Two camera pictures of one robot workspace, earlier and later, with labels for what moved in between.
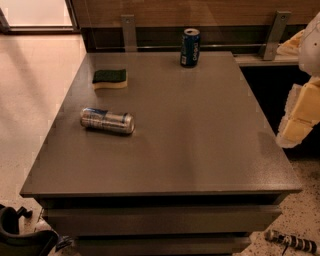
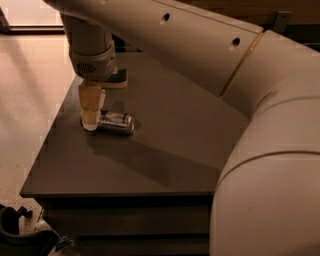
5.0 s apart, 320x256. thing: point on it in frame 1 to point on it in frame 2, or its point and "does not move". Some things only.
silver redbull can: [110, 121] does not move
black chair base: [14, 242] does not move
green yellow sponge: [113, 78] does not move
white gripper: [310, 50] to [94, 67]
